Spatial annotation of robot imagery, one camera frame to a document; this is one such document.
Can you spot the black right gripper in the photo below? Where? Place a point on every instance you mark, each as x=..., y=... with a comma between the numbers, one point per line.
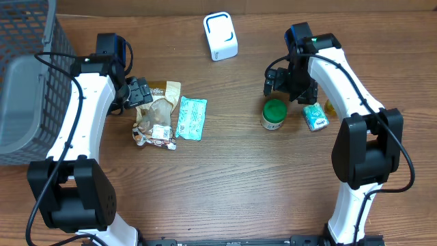
x=308, y=96

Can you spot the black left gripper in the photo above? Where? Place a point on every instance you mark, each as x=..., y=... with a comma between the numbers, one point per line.
x=138, y=92

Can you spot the brown snack bag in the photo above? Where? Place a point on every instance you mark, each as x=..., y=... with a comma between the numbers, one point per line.
x=153, y=121

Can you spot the green lid jar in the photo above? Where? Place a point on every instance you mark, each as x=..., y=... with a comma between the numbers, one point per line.
x=273, y=114

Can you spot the yellow liquid bottle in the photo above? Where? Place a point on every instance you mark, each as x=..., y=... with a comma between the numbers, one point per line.
x=329, y=109

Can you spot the small teal tissue pack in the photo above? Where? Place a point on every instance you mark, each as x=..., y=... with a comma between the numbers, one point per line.
x=315, y=117

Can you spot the teal wet wipes pack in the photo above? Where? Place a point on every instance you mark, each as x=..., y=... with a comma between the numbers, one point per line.
x=191, y=118

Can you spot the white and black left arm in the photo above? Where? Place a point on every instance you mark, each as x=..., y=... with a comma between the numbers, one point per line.
x=72, y=192

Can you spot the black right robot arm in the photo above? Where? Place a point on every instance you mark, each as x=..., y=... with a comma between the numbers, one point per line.
x=368, y=145

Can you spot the white barcode scanner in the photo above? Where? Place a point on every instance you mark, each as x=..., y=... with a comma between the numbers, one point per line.
x=221, y=36

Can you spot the grey plastic mesh basket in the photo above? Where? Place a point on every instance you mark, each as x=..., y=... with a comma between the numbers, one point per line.
x=34, y=94

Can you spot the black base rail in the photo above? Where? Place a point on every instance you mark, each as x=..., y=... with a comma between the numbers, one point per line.
x=292, y=241

